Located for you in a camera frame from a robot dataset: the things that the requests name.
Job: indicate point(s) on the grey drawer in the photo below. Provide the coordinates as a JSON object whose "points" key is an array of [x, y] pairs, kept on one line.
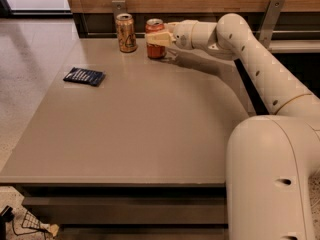
{"points": [[143, 234], [120, 210]]}

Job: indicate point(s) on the right metal wall bracket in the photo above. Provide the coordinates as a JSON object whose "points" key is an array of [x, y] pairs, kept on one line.
{"points": [[270, 18]]}

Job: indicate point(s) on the black wire basket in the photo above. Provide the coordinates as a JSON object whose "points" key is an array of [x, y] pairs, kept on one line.
{"points": [[30, 224]]}

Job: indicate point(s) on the grey lower drawer front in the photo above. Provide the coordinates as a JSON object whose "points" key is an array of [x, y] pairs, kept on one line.
{"points": [[143, 234]]}

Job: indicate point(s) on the orange soda can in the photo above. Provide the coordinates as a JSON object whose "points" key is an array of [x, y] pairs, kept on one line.
{"points": [[126, 33]]}

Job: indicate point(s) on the black device with cable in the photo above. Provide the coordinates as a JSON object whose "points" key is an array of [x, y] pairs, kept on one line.
{"points": [[6, 216]]}

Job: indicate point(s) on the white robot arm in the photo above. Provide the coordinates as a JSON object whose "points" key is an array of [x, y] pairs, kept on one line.
{"points": [[269, 158]]}

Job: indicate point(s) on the red coke can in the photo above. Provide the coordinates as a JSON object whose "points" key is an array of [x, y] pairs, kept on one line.
{"points": [[155, 51]]}

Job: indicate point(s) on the left metal wall bracket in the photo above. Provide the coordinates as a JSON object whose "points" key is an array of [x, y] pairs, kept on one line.
{"points": [[119, 8]]}

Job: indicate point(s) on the dark blue snack packet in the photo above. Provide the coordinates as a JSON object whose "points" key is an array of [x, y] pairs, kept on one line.
{"points": [[84, 76]]}

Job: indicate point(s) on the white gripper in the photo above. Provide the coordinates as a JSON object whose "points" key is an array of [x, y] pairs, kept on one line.
{"points": [[182, 34]]}

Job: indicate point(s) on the grey upper drawer front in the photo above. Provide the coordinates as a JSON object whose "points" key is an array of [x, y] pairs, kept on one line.
{"points": [[120, 210]]}

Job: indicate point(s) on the metal wall bracket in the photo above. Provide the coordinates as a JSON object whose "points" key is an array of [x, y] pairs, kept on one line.
{"points": [[270, 18], [119, 8]]}

